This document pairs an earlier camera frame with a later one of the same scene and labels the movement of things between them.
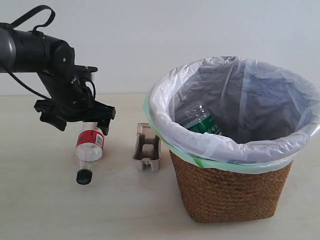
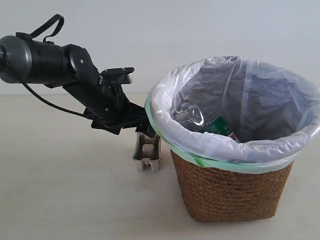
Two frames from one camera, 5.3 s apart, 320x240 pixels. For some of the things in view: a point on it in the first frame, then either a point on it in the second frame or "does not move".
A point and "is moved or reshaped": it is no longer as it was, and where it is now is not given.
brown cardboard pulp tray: (148, 148) does not move
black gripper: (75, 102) -> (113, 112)
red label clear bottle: (89, 147) -> (233, 135)
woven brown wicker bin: (214, 196) does not move
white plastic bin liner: (265, 115) does not move
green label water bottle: (198, 118) is moved or reshaped
